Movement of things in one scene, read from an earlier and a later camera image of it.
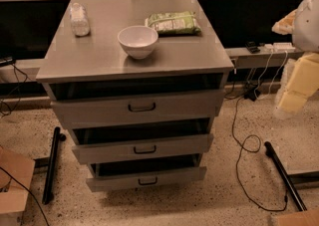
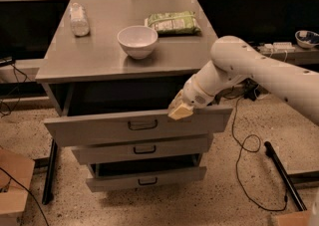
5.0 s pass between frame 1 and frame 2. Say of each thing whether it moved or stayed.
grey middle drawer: stayed
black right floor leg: stayed
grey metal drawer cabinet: stayed
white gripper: moved
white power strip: stayed
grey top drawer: moved
